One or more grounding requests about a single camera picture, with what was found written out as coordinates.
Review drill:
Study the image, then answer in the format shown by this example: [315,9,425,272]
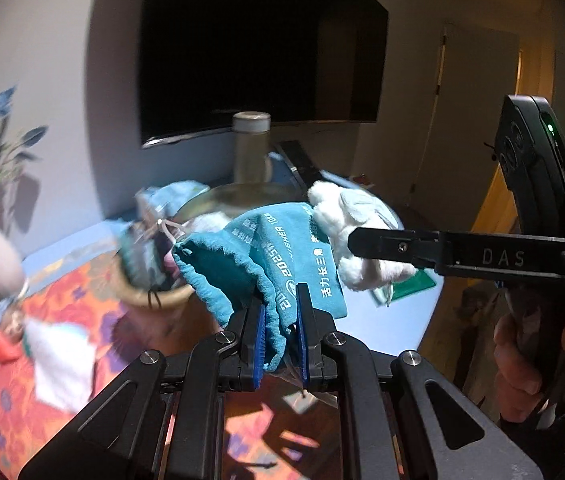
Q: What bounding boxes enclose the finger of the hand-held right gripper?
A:
[347,227,565,281]

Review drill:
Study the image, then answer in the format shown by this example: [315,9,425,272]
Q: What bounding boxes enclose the teal drawstring bag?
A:
[171,202,348,373]

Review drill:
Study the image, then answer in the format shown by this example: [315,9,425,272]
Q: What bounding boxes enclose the small orange soft toy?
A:
[0,310,28,361]

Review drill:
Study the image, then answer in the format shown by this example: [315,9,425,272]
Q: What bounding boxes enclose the white tissue pack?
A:
[135,180,210,211]

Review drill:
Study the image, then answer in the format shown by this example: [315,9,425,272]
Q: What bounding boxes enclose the glass jar with lid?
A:
[231,110,272,186]

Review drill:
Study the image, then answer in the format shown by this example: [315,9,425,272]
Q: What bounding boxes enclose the wooden door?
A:
[433,22,521,211]

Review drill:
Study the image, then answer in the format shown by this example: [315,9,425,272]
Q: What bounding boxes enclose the black flat device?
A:
[275,140,323,191]

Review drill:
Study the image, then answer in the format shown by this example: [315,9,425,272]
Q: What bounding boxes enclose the person's right hand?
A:
[493,305,565,431]

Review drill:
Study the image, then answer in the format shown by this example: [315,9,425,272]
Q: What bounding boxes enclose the white knitted cloth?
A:
[25,320,99,411]

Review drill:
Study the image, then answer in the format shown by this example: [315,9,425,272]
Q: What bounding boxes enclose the white fluffy plush toy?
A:
[307,180,418,292]

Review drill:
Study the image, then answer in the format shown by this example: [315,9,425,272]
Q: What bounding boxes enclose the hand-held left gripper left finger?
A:
[17,296,268,480]

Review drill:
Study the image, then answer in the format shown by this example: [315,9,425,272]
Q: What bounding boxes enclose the ribbed beige vase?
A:
[0,195,30,306]

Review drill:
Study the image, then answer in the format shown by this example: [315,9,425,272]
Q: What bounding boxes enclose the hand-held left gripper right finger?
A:
[297,284,543,480]

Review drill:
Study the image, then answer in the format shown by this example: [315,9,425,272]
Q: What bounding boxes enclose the green card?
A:
[373,269,436,307]

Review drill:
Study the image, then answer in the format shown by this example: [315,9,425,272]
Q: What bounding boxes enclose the blue white plaid cloth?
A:
[120,220,173,288]

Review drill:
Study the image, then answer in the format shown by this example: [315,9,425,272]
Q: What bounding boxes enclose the black wall television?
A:
[138,0,389,150]

